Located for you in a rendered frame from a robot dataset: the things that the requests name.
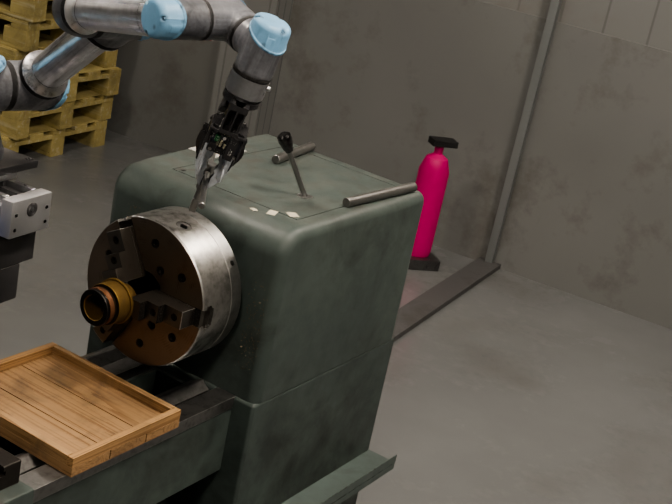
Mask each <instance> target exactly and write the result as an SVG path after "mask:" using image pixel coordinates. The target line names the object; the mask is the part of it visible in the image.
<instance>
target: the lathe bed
mask: <svg viewBox="0 0 672 504"><path fill-rule="evenodd" d="M81 357H82V358H84V359H86V360H88V361H90V362H92V363H93V364H95V365H97V366H99V367H101V368H103V369H105V370H107V371H109V372H110V373H112V374H114V375H116V376H118V377H120V378H122V379H124V380H126V381H128V382H129V383H131V384H133V385H135V386H137V387H139V388H141V389H143V390H145V391H146V392H148V393H150V394H152V395H154V396H156V397H158V398H160V399H162V400H163V401H165V402H167V403H169V404H171V405H173V406H175V407H177V408H179V409H181V415H180V420H179V426H178V428H175V429H173V430H171V431H169V432H167V433H165V434H163V435H161V436H158V437H156V438H154V439H152V440H150V441H148V442H145V443H144V444H141V445H139V446H137V447H135V448H133V449H131V450H129V451H127V452H124V453H122V454H120V455H118V456H116V457H114V458H112V459H109V460H107V461H105V462H103V463H101V464H99V465H97V466H95V467H93V468H90V469H88V470H86V471H84V472H82V473H80V474H78V475H76V476H73V477H71V478H70V477H69V476H67V475H65V474H64V473H62V472H60V471H58V470H57V469H55V468H53V467H52V466H50V465H48V464H47V463H45V462H43V461H42V460H40V459H38V458H37V457H35V456H33V455H32V454H30V453H28V452H27V451H25V450H23V449H22V448H20V447H18V446H16V445H15V444H13V443H11V442H10V441H8V440H6V439H5V438H3V437H1V436H0V447H1V448H3V449H4V450H6V451H8V452H9V453H11V454H13V455H14V456H16V457H18V458H19V459H21V468H20V476H19V480H20V481H22V482H23V483H25V484H27V485H28V486H30V487H32V488H33V489H34V498H33V504H157V503H159V502H160V501H162V500H164V499H166V498H168V497H170V496H172V495H173V494H175V493H177V492H179V491H181V490H183V489H185V488H186V487H188V486H190V485H192V484H194V483H196V482H198V481H199V480H201V479H203V478H205V477H207V476H209V475H211V474H213V473H214V472H216V471H218V470H220V468H221V462H222V457H223V452H224V446H225V441H226V436H227V431H228V425H229V420H230V415H231V409H232V408H233V403H234V399H235V397H236V396H235V395H233V394H231V393H229V392H227V391H225V390H223V389H221V388H219V387H217V388H215V389H213V390H210V391H209V389H208V387H207V386H206V384H205V383H204V379H202V378H200V379H195V380H190V381H188V382H184V381H182V380H180V379H178V378H176V377H174V376H172V375H170V374H168V373H167V372H165V371H163V370H161V369H159V368H157V366H148V365H144V364H141V363H138V362H136V361H134V360H132V359H130V358H128V357H127V356H125V355H124V354H123V353H122V352H120V351H119V350H118V349H117V348H116V347H115V346H114V345H111V346H108V347H106V348H103V349H100V350H97V351H94V352H92V353H89V354H86V355H83V356H81Z"/></svg>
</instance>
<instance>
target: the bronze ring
mask: <svg viewBox="0 0 672 504"><path fill-rule="evenodd" d="M132 296H136V293H135V291H134V289H133V288H132V287H131V286H130V285H129V284H127V283H124V282H123V281H121V280H119V279H117V278H108V279H106V280H104V281H103V282H102V283H99V284H96V285H95V286H93V287H92V288H90V289H88V290H86V291H85V292H84V293H83V294H82V296H81V299H80V309H81V312H82V315H83V317H84V318H85V320H86V321H87V322H88V323H89V324H91V325H93V326H102V325H112V324H122V323H124V322H126V321H128V320H129V318H130V317H131V315H132V313H133V307H134V303H133V297H132Z"/></svg>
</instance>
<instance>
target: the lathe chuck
mask: <svg viewBox="0 0 672 504"><path fill-rule="evenodd" d="M129 219H132V222H133V226H134V230H135V234H136V238H137V242H138V246H139V249H140V253H141V257H142V261H143V265H144V269H145V270H146V271H148V272H149V273H147V274H145V275H146V276H144V277H141V278H137V279H134V280H131V281H127V282H124V283H127V284H129V285H130V286H131V287H132V288H133V289H134V291H137V293H138V292H140V294H142V293H145V292H148V291H151V290H154V289H157V287H156V282H155V278H156V280H157V282H158V284H159V286H160V290H161V291H162V292H164V293H166V294H168V295H170V296H172V297H174V298H176V299H179V300H181V301H183V302H185V303H187V304H189V305H191V306H193V307H195V308H197V309H199V310H202V311H206V310H207V307H210V313H209V319H208V324H207V325H206V327H205V328H204V327H202V326H201V327H199V328H198V327H196V326H194V325H191V326H188V327H186V328H183V329H180V330H179V329H177V328H175V327H173V326H171V325H169V324H167V323H165V322H163V321H162V322H160V323H157V324H155V323H153V322H151V321H149V320H147V319H145V318H144V319H141V320H138V321H137V320H135V319H132V320H131V321H130V323H129V324H128V325H127V326H126V327H125V329H124V330H123V331H122V332H121V333H120V335H119V336H118V337H117V338H116V339H115V341H114V342H113V343H112V344H113V345H114V346H115V347H116V348H117V349H118V350H119V351H120V352H122V353H123V354H124V355H125V356H127V357H128V358H130V359H132V360H134V361H136V362H138V363H141V364H144V365H148V366H166V365H170V364H172V363H175V362H177V361H180V360H182V359H185V358H187V357H188V356H189V357H190V355H191V356H192V354H193V353H195V354H197V353H200V352H202V351H204V350H206V349H207V348H209V347H210V346H211V345H212V344H213V343H214V342H215V341H216V340H217V339H218V338H219V336H220V335H221V333H222V331H223V330H224V328H225V325H226V323H227V320H228V317H229V312H230V307H231V283H230V277H229V272H228V269H227V265H226V262H225V260H224V257H223V255H222V253H221V251H220V249H219V247H218V245H217V244H216V242H215V240H214V239H213V238H212V236H211V235H210V234H209V233H208V231H207V230H206V229H205V228H204V227H203V226H202V225H201V224H200V223H198V222H197V221H196V220H194V219H193V218H191V217H190V216H188V215H186V214H184V213H182V212H179V211H176V210H171V209H155V210H151V211H147V212H143V213H138V214H134V215H131V216H128V217H125V218H122V219H121V218H120V219H117V220H115V221H114V222H112V223H111V224H109V225H108V226H107V227H106V228H105V229H104V230H103V231H102V232H101V233H100V235H99V236H98V238H97V240H96V241H95V243H94V246H93V248H92V251H91V254H90V258H89V263H88V273H87V281H88V289H90V288H92V287H93V286H95V285H96V284H99V283H102V282H103V281H104V279H103V275H102V272H103V271H107V270H109V269H108V265H107V262H106V258H105V256H106V255H109V254H112V252H111V248H110V245H109V241H108V237H107V232H109V231H113V230H117V229H120V225H119V222H121V221H125V220H129ZM177 222H184V223H186V224H188V225H189V226H190V227H191V231H185V230H182V229H180V228H179V227H178V226H177V225H176V223H177ZM195 354H193V355H195Z"/></svg>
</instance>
